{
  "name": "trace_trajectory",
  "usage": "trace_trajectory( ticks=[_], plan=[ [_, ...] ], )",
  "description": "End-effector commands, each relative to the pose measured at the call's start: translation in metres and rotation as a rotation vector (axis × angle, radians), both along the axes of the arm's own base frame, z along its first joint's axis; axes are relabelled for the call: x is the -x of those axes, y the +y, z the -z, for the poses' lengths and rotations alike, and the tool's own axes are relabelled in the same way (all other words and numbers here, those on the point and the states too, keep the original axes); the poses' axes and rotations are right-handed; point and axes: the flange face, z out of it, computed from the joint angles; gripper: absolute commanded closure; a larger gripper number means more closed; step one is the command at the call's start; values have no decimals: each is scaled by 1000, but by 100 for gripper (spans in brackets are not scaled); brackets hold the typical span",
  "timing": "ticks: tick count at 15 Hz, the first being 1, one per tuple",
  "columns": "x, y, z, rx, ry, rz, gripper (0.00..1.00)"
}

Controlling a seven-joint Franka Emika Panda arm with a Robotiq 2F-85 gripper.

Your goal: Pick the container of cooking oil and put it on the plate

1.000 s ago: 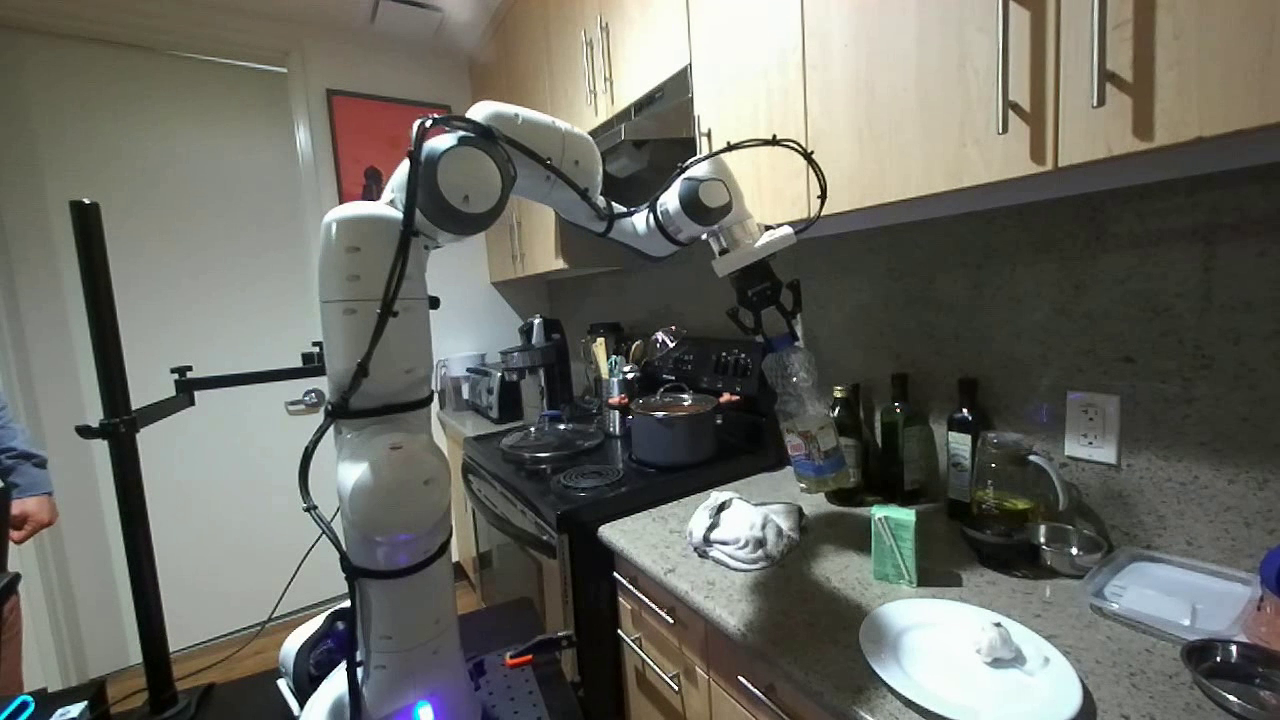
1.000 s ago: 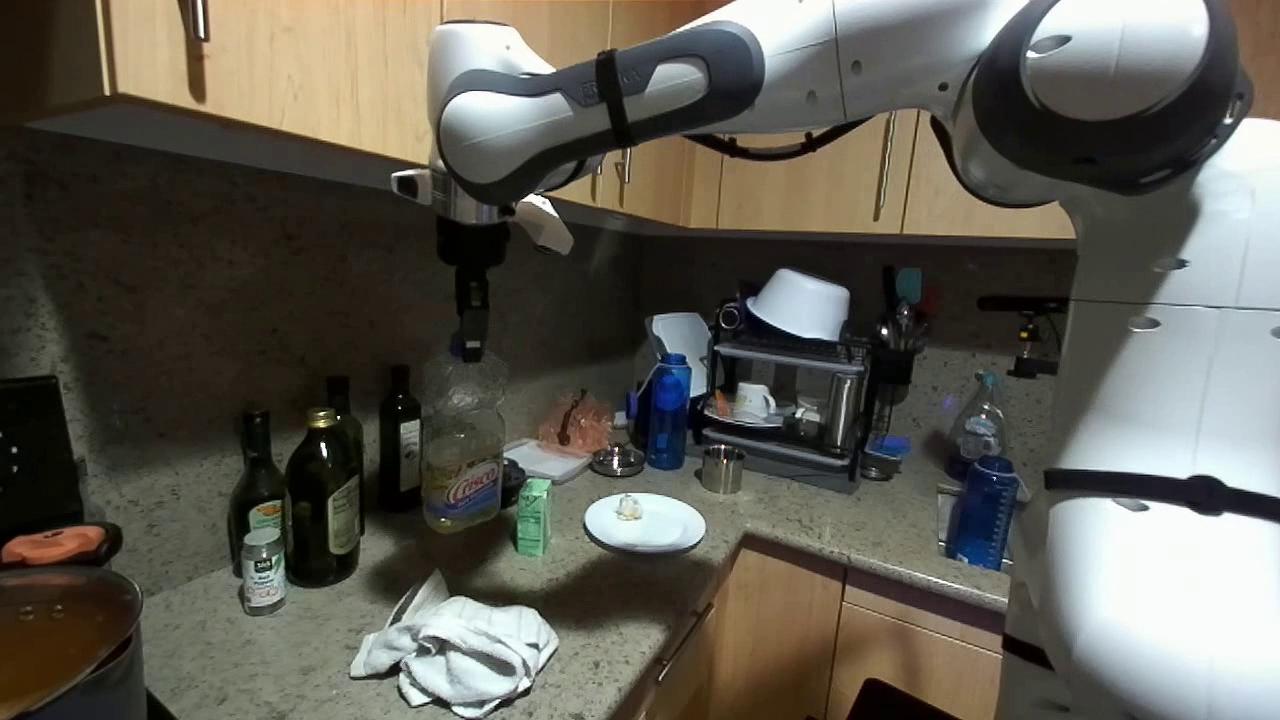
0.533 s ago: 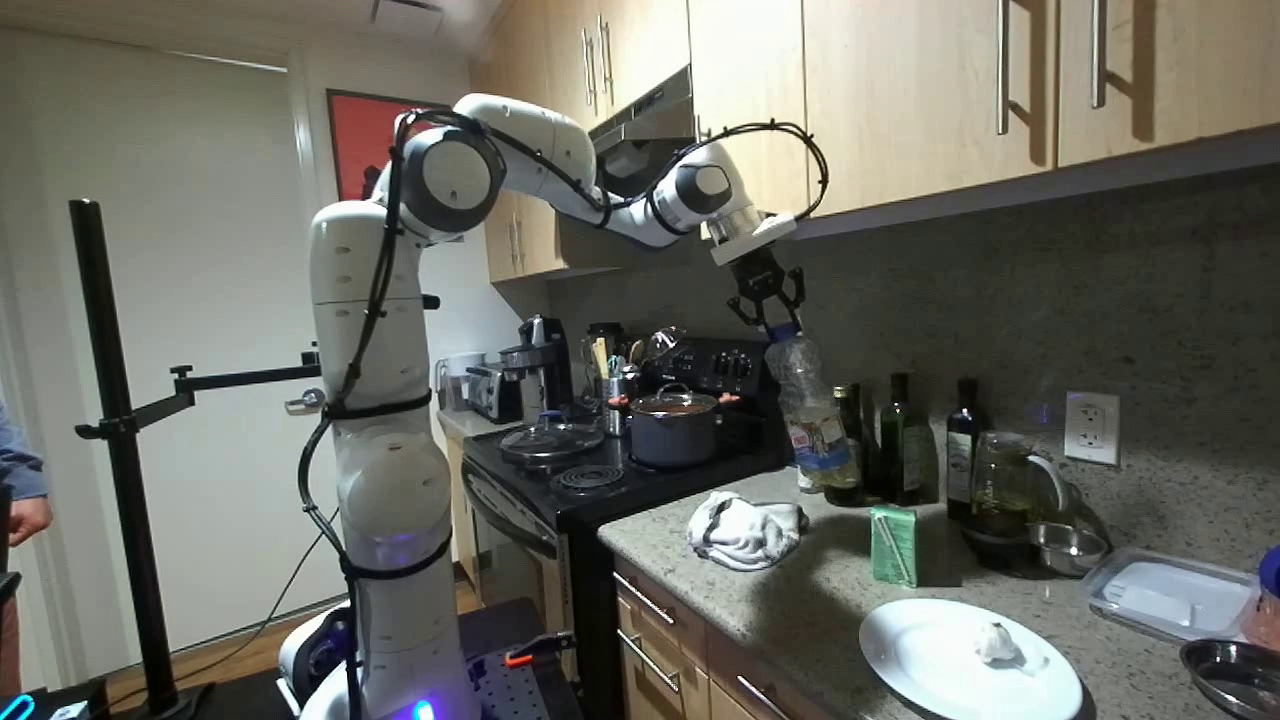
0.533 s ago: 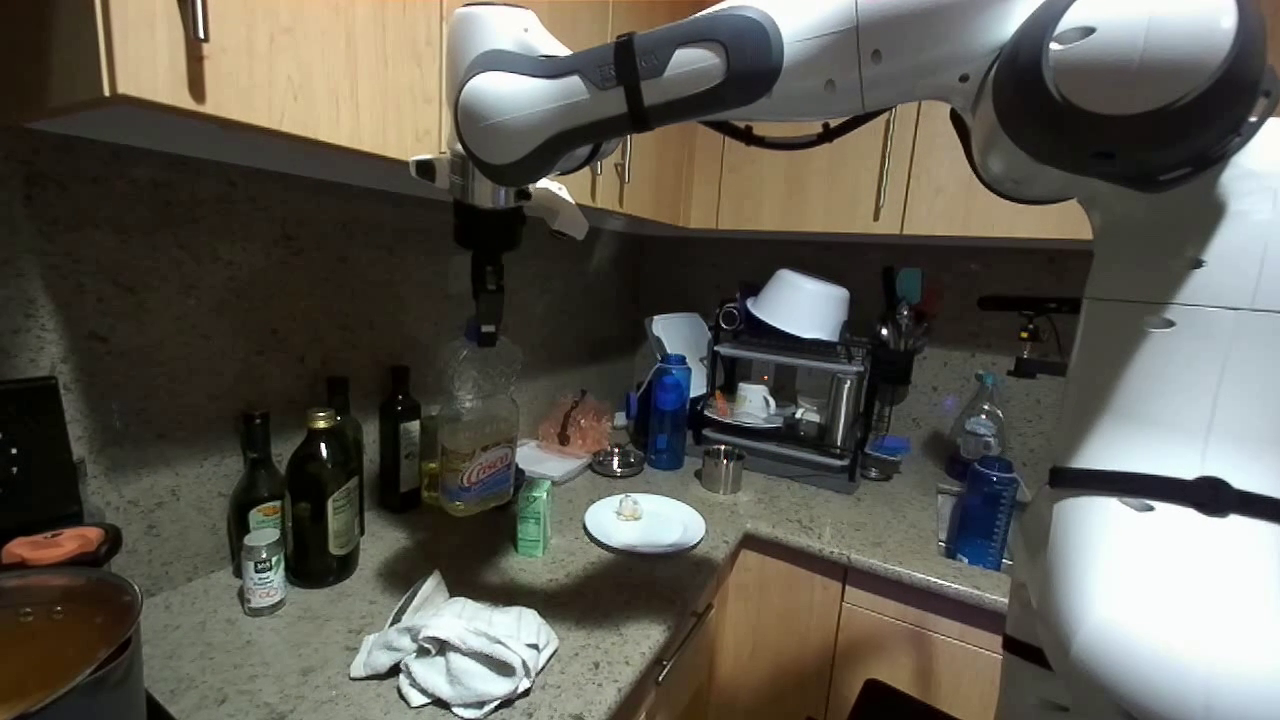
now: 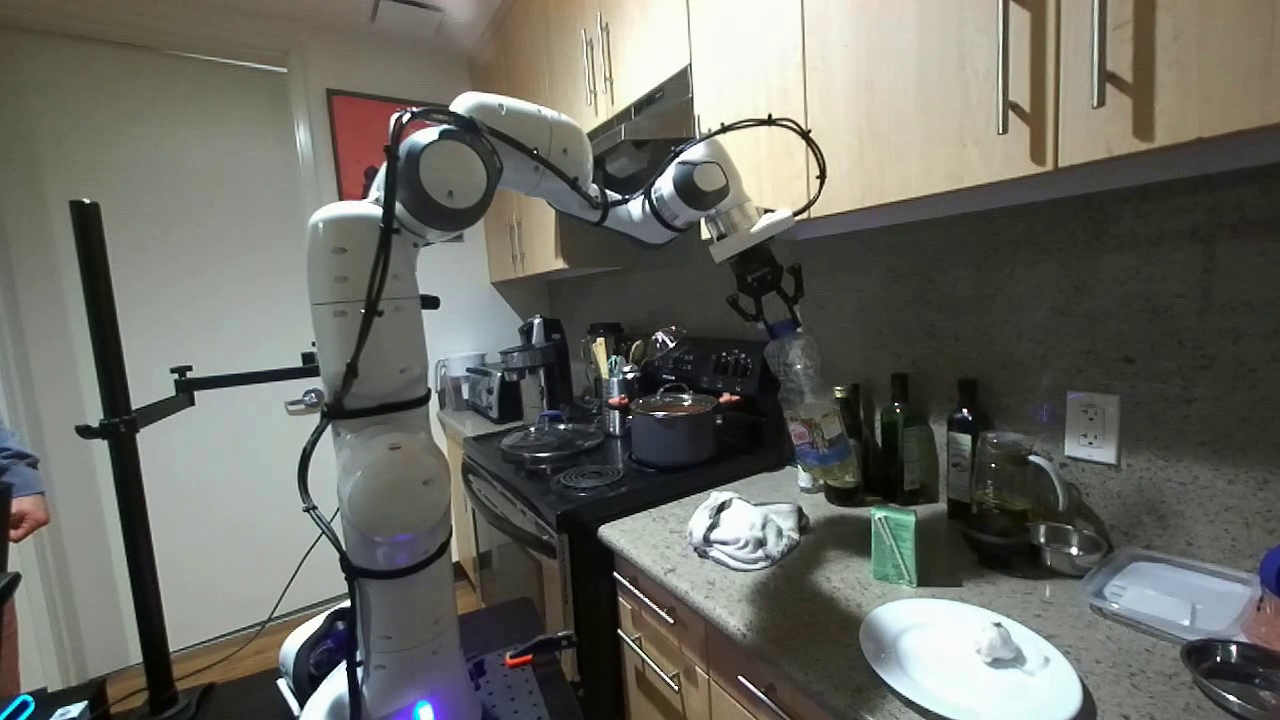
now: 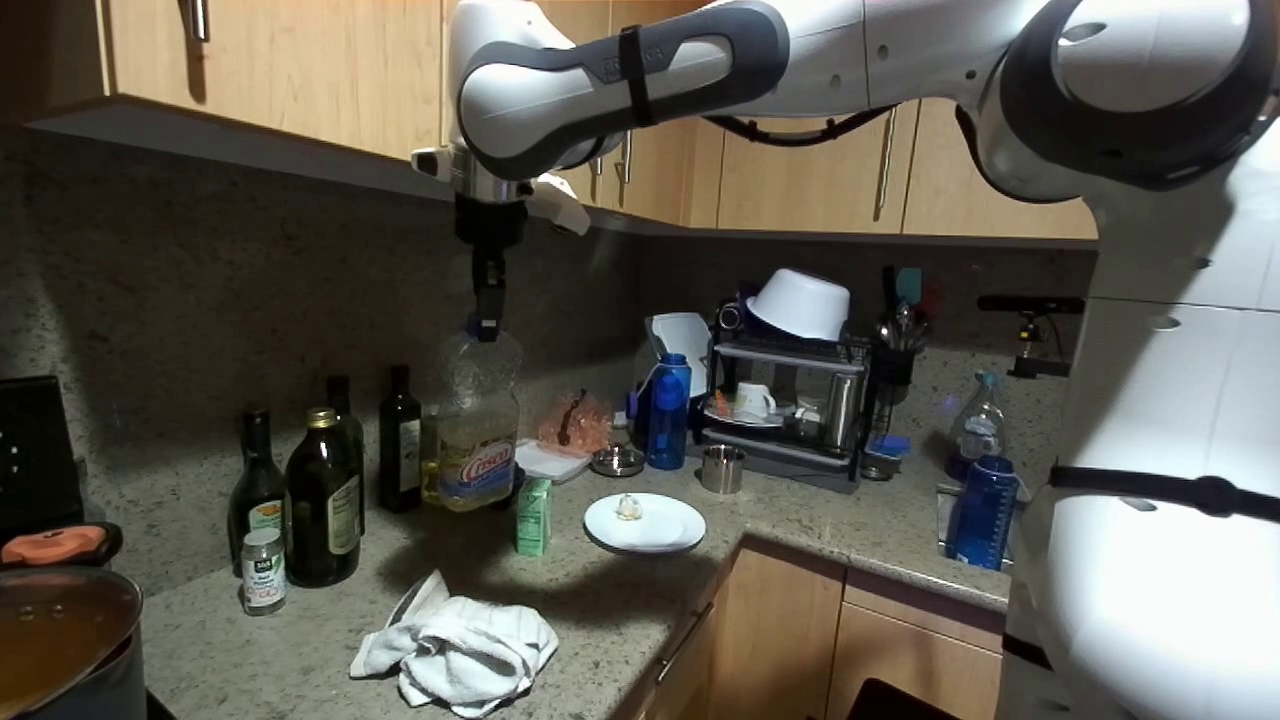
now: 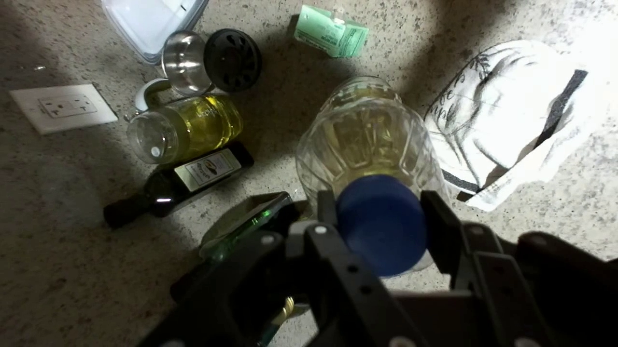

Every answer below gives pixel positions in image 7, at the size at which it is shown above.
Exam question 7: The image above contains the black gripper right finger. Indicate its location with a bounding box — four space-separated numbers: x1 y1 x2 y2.
419 189 556 347

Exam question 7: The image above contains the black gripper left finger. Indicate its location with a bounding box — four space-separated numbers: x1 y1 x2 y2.
299 219 423 347

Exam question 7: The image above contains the clear oil bottle blue cap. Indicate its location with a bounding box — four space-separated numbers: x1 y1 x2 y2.
295 75 446 277

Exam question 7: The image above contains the glass oil cruet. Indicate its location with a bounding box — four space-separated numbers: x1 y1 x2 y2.
124 75 245 165

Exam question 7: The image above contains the white dish towel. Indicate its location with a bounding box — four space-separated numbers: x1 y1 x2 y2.
423 38 591 214

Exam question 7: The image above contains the dark bottle white label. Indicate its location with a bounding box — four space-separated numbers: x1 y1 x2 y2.
102 140 255 229

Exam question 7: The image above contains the black round lid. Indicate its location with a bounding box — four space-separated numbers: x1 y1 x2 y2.
203 27 263 92

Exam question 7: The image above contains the clear glass jar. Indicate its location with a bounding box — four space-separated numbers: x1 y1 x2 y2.
160 31 210 92

